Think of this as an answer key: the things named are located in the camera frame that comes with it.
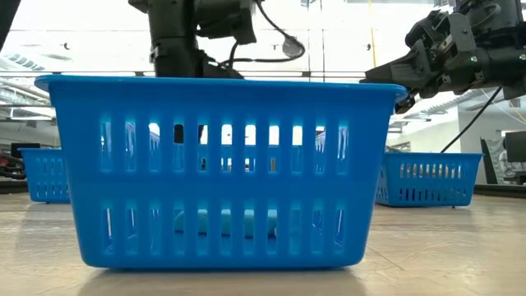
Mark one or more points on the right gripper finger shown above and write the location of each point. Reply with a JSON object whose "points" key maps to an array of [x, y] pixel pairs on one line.
{"points": [[394, 73], [406, 104]]}

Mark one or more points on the light blue eraser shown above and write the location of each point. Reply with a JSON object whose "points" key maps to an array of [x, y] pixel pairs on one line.
{"points": [[226, 222]]}

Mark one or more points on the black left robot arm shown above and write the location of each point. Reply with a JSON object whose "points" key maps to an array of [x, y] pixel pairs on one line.
{"points": [[137, 3]]}

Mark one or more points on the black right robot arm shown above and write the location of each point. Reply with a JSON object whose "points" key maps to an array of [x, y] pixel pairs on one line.
{"points": [[493, 16]]}

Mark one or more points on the blue slotted plastic basket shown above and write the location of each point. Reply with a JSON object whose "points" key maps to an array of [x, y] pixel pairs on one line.
{"points": [[230, 189], [427, 197], [45, 193]]}

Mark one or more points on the black monitor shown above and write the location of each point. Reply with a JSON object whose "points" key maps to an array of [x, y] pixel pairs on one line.
{"points": [[515, 146], [24, 145]]}

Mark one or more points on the person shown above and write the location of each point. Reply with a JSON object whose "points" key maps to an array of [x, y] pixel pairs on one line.
{"points": [[507, 166]]}

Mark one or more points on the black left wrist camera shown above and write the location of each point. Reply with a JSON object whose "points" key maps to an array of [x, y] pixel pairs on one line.
{"points": [[226, 20]]}

